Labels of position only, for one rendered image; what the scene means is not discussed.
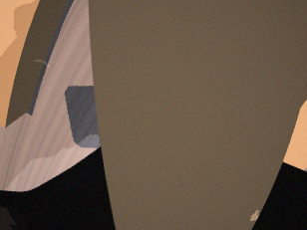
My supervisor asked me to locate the light orange rectangular block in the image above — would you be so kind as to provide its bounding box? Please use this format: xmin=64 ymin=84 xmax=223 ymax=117
xmin=283 ymin=85 xmax=307 ymax=170
xmin=0 ymin=0 xmax=69 ymax=127

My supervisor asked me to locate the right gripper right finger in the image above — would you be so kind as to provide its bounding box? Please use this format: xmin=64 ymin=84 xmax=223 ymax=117
xmin=252 ymin=162 xmax=307 ymax=230

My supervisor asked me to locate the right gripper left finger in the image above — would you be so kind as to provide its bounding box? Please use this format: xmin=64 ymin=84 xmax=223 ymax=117
xmin=0 ymin=147 xmax=116 ymax=230

